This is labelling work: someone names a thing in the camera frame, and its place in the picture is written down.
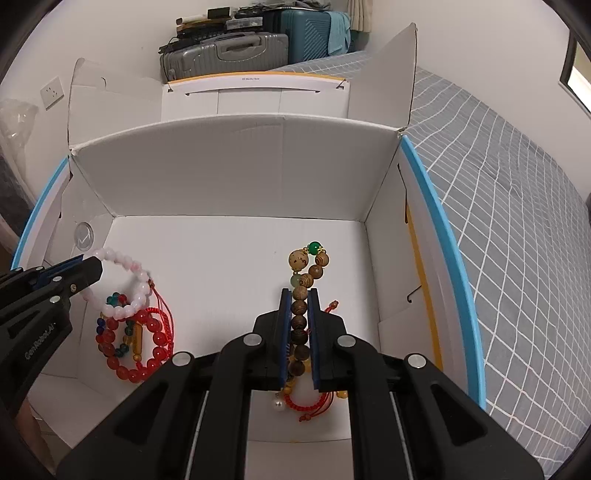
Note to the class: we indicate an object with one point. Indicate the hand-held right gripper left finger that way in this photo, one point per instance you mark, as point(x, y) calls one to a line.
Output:
point(285, 332)

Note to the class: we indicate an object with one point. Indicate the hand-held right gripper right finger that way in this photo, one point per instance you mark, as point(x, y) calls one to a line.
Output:
point(316, 332)

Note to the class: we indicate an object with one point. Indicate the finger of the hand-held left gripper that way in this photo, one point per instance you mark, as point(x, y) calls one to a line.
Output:
point(21, 277)
point(78, 274)

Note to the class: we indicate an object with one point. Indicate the white cardboard box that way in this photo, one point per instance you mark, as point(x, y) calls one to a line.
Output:
point(231, 184)

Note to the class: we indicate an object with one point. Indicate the person's left forearm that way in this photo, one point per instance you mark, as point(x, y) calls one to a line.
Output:
point(30, 431)

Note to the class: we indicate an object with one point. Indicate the clear plastic bag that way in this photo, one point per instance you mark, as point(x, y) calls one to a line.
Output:
point(16, 138)

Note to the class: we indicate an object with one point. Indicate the grey suitcase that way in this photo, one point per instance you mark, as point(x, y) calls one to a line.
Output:
point(231, 55)

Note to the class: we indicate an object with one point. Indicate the dark pile on grey suitcase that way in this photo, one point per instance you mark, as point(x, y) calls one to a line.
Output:
point(207, 27)

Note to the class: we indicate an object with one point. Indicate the teal suitcase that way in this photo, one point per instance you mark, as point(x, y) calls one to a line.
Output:
point(304, 32)

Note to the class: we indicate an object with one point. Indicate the light teal cloth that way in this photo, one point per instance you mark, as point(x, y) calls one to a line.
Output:
point(339, 30)

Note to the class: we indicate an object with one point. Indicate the beige curtain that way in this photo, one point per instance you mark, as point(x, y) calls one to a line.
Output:
point(360, 14)

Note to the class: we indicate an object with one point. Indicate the dark pile on teal suitcase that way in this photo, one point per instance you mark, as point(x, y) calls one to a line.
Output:
point(277, 5)

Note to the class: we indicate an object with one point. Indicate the dark framed window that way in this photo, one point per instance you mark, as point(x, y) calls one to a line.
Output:
point(577, 69)

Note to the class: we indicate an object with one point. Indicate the white wall socket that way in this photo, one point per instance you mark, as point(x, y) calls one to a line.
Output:
point(51, 92)

